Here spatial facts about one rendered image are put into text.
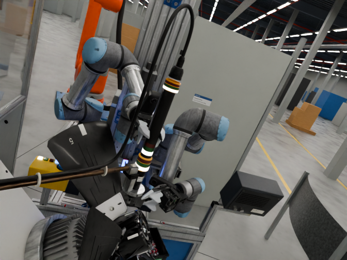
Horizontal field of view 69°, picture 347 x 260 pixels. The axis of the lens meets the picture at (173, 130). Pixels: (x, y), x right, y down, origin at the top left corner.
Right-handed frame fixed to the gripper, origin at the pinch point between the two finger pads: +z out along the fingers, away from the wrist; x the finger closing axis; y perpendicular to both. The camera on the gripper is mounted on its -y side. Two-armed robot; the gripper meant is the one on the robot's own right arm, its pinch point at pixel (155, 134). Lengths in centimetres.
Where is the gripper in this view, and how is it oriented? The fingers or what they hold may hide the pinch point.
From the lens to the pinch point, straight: 72.5
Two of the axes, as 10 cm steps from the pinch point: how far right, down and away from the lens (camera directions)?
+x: -8.8, -1.9, -4.3
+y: -3.4, 8.8, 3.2
